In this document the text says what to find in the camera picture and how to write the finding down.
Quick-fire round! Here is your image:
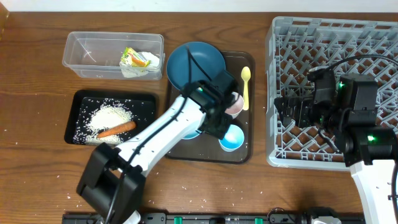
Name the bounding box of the blue plastic cup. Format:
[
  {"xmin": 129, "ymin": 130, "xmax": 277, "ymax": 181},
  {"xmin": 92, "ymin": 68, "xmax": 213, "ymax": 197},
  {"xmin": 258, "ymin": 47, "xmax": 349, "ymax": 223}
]
[{"xmin": 219, "ymin": 124, "xmax": 244, "ymax": 152}]

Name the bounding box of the orange carrot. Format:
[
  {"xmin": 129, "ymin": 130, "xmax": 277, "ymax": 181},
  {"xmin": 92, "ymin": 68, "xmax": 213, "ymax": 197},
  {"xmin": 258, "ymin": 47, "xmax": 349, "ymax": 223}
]
[{"xmin": 96, "ymin": 121, "xmax": 136, "ymax": 139}]

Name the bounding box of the black rectangular tray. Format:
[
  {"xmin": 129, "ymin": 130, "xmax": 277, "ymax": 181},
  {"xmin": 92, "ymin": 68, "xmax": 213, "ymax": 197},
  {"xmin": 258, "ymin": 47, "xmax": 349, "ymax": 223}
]
[{"xmin": 64, "ymin": 90, "xmax": 156, "ymax": 146}]

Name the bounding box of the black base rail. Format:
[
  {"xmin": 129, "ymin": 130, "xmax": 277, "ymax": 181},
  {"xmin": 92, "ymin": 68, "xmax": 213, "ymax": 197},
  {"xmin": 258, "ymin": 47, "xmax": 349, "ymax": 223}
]
[{"xmin": 61, "ymin": 207, "xmax": 366, "ymax": 224}]

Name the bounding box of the clear plastic bin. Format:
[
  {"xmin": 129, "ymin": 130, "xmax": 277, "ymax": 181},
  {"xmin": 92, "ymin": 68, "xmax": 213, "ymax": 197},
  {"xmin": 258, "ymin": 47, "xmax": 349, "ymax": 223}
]
[{"xmin": 62, "ymin": 32, "xmax": 165, "ymax": 80}]

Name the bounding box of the grey dishwasher rack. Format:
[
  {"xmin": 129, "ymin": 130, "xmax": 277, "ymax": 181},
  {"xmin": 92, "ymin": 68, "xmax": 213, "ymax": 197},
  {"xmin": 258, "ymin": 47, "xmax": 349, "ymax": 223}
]
[{"xmin": 265, "ymin": 17, "xmax": 397, "ymax": 171}]

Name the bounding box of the light blue bowl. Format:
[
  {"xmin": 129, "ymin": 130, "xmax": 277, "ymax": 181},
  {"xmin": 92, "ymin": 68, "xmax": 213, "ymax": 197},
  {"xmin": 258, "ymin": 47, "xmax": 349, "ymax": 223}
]
[{"xmin": 183, "ymin": 130, "xmax": 201, "ymax": 140}]

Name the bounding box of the green yellow snack wrapper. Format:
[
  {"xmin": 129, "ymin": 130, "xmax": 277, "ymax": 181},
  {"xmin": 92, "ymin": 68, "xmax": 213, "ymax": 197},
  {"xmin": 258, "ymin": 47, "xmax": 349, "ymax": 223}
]
[{"xmin": 121, "ymin": 47, "xmax": 150, "ymax": 67}]

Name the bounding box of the pink plastic cup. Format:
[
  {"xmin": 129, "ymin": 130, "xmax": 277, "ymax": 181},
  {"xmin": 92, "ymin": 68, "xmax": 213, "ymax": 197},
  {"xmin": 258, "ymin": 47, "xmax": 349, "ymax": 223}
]
[{"xmin": 225, "ymin": 92, "xmax": 244, "ymax": 119}]

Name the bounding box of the yellow plastic spoon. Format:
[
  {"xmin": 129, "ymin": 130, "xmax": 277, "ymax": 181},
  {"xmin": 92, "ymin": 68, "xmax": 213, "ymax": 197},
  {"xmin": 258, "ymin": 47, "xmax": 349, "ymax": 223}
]
[{"xmin": 241, "ymin": 67, "xmax": 251, "ymax": 111}]

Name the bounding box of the white paper napkin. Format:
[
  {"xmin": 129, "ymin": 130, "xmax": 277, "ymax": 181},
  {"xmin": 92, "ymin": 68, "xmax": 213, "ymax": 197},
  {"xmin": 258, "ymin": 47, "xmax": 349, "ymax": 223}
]
[{"xmin": 119, "ymin": 52, "xmax": 160, "ymax": 79}]

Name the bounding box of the white rice pile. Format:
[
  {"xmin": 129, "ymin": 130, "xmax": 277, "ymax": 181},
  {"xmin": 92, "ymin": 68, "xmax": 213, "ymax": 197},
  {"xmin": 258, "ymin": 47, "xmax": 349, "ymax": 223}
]
[{"xmin": 73, "ymin": 98, "xmax": 153, "ymax": 146}]

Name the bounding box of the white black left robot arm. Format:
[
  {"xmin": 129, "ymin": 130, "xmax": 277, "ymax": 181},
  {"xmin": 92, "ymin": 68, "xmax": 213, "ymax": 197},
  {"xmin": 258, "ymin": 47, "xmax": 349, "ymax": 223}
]
[{"xmin": 76, "ymin": 80, "xmax": 239, "ymax": 223}]

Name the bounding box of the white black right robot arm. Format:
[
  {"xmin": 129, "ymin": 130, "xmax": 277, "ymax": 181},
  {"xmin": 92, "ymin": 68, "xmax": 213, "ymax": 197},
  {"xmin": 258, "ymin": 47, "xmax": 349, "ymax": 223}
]
[{"xmin": 274, "ymin": 73, "xmax": 397, "ymax": 223}]

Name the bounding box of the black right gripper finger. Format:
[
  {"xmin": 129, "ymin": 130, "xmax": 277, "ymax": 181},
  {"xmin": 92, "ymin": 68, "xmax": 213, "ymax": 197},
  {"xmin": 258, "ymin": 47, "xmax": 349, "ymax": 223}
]
[
  {"xmin": 274, "ymin": 97, "xmax": 299, "ymax": 111},
  {"xmin": 278, "ymin": 113, "xmax": 295, "ymax": 127}
]

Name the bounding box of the dark blue plate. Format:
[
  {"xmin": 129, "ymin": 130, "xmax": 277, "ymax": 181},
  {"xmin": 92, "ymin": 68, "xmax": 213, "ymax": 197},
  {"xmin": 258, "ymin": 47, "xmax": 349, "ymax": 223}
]
[{"xmin": 167, "ymin": 42, "xmax": 226, "ymax": 90}]

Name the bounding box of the dark brown serving tray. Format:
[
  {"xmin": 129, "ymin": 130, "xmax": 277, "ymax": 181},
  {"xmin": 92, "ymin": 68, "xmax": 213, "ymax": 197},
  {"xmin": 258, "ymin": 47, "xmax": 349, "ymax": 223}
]
[{"xmin": 166, "ymin": 51, "xmax": 256, "ymax": 164}]

